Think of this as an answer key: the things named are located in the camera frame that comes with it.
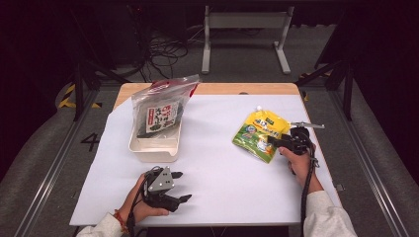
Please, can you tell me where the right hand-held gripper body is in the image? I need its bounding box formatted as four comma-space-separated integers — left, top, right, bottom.
280, 121, 326, 156

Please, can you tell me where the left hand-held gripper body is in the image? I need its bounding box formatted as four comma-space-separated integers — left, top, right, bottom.
141, 165, 181, 213

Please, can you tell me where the yellow green spout pouch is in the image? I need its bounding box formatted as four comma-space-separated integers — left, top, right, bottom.
231, 106, 293, 165

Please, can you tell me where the white plastic bin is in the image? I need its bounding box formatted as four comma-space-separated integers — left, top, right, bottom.
127, 121, 183, 164

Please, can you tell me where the clear bag of dark seaweed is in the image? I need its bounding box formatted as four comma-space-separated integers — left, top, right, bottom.
130, 74, 201, 139

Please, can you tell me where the person's right hand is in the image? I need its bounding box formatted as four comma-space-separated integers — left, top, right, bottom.
278, 141, 323, 190

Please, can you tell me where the person's left hand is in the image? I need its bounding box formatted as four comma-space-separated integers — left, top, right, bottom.
118, 173, 171, 225

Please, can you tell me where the white table sheet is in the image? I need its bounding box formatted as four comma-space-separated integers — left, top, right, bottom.
69, 94, 342, 227

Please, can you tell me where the wooden table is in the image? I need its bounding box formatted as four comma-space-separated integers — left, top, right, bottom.
113, 82, 342, 228

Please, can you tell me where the black tripod stand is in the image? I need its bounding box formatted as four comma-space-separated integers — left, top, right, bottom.
294, 57, 357, 122
67, 58, 131, 122

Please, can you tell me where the yellow black hazard tape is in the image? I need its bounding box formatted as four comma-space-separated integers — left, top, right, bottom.
57, 83, 103, 110

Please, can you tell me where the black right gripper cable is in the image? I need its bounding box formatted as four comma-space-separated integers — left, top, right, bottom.
298, 144, 321, 233

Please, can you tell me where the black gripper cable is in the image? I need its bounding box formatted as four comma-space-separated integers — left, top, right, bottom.
298, 144, 321, 233
126, 177, 149, 237

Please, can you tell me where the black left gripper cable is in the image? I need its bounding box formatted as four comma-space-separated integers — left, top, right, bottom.
126, 177, 149, 237

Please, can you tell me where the red bead bracelet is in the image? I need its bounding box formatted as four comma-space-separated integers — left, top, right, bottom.
113, 209, 129, 235

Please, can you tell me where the metal floor rail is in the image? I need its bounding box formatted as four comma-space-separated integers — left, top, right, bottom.
13, 88, 102, 237
329, 90, 411, 237

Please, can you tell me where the grey metal stand frame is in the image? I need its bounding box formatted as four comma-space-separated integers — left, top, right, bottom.
201, 5, 295, 75

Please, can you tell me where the tangle of black cables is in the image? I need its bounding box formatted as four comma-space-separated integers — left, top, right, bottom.
136, 19, 202, 83

